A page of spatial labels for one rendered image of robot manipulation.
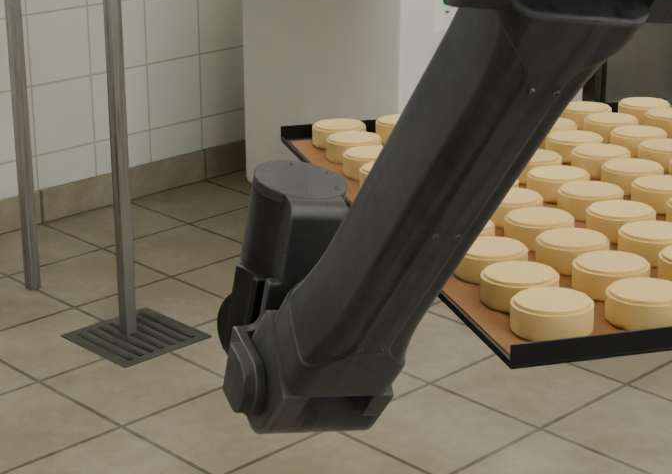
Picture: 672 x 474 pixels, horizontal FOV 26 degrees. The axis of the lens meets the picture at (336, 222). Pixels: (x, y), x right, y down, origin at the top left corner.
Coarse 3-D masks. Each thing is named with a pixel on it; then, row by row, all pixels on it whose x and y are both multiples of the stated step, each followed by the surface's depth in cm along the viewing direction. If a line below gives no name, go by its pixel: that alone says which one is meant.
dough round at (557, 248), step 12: (564, 228) 102; (576, 228) 101; (540, 240) 99; (552, 240) 99; (564, 240) 99; (576, 240) 99; (588, 240) 99; (600, 240) 99; (540, 252) 99; (552, 252) 98; (564, 252) 97; (576, 252) 97; (552, 264) 98; (564, 264) 98
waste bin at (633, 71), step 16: (640, 32) 524; (656, 32) 522; (624, 48) 530; (640, 48) 526; (656, 48) 524; (608, 64) 538; (624, 64) 532; (640, 64) 528; (656, 64) 526; (608, 80) 540; (624, 80) 534; (640, 80) 530; (656, 80) 528; (608, 96) 542; (624, 96) 536; (640, 96) 532; (656, 96) 530
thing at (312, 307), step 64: (448, 0) 57; (512, 0) 57; (576, 0) 58; (640, 0) 59; (448, 64) 63; (512, 64) 59; (576, 64) 60; (448, 128) 63; (512, 128) 62; (384, 192) 70; (448, 192) 66; (384, 256) 70; (448, 256) 70; (320, 320) 77; (384, 320) 74; (320, 384) 79; (384, 384) 81
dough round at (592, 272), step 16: (592, 256) 95; (608, 256) 95; (624, 256) 95; (640, 256) 95; (576, 272) 94; (592, 272) 93; (608, 272) 92; (624, 272) 92; (640, 272) 93; (576, 288) 94; (592, 288) 93
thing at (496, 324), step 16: (304, 144) 136; (320, 160) 130; (352, 192) 119; (576, 224) 109; (528, 256) 102; (656, 272) 98; (448, 288) 96; (464, 288) 96; (464, 304) 93; (480, 304) 93; (480, 320) 90; (496, 320) 90; (496, 336) 87; (512, 336) 87
